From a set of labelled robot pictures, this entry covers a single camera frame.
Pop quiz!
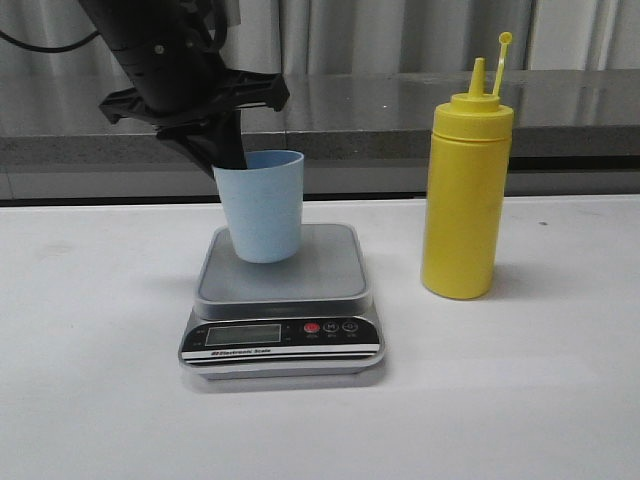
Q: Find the light blue plastic cup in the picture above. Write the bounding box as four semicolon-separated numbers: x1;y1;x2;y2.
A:
213;150;305;263

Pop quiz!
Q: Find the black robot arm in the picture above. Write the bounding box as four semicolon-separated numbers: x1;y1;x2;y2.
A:
81;0;289;174

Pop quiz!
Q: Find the black cable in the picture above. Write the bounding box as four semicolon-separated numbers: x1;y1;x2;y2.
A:
0;0;241;54

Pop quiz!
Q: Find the grey stone counter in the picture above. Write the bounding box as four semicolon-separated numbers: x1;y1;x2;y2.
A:
1;70;639;206

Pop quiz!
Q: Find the yellow squeeze bottle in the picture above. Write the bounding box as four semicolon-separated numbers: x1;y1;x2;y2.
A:
421;32;514;300

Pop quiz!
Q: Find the silver electronic kitchen scale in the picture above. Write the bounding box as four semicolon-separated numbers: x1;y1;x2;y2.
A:
178;223;386;393

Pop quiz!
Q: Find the grey curtain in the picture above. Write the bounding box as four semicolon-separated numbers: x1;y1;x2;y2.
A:
1;1;639;77

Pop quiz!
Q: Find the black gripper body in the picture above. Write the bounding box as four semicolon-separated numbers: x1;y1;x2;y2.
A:
100;39;289;128

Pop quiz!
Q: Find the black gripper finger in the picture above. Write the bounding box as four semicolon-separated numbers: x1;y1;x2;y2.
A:
158;130;214;176
202;110;247;170

